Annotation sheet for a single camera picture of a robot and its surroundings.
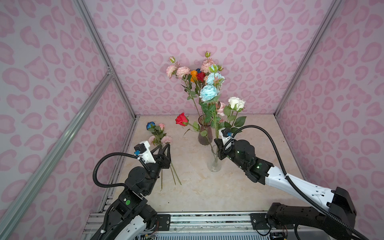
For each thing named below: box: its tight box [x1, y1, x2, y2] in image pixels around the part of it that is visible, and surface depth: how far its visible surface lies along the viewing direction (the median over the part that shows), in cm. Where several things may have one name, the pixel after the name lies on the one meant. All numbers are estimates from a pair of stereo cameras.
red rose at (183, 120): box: [175, 112, 217, 155], surface depth 69 cm
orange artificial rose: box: [190, 70, 200, 91], surface depth 86 cm
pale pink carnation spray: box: [217, 102, 226, 116], surface depth 69 cm
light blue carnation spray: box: [199, 64, 226, 142], surface depth 59 cm
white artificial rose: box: [224, 97, 247, 135], surface depth 69 cm
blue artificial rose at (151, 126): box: [146, 121, 160, 140], surface depth 109 cm
